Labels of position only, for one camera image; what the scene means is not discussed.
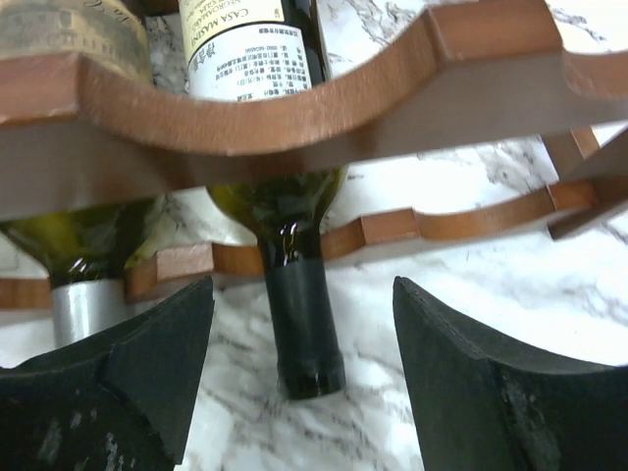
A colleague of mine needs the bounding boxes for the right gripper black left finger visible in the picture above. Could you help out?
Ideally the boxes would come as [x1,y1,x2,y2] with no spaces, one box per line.
[1,278,214,470]

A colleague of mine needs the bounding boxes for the green bottle silver cap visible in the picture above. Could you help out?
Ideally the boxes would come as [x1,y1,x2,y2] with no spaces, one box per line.
[0,0,163,350]

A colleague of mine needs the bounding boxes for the green bottle grey label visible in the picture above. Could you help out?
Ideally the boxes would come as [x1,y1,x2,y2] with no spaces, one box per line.
[179,0,346,400]

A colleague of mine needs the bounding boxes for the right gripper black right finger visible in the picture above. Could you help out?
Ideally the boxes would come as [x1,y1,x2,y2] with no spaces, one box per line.
[393,277,627,470]

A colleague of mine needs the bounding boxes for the brown wooden wine rack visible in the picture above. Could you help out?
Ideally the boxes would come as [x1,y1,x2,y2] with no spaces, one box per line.
[0,0,628,311]

